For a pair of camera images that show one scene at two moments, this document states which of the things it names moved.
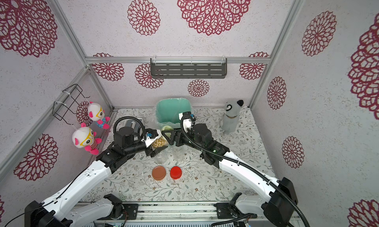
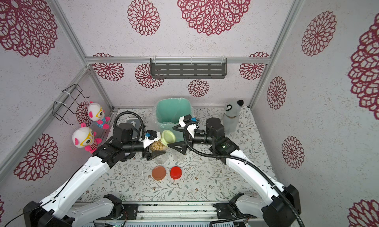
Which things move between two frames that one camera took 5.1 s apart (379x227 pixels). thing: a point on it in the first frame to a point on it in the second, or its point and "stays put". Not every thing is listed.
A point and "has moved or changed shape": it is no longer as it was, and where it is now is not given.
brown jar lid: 159,172 stays put
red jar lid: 175,172 stays put
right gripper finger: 171,140 to 180,147
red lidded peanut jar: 178,153 stays put
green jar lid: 168,128 has moved or changed shape
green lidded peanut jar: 161,142 stays put
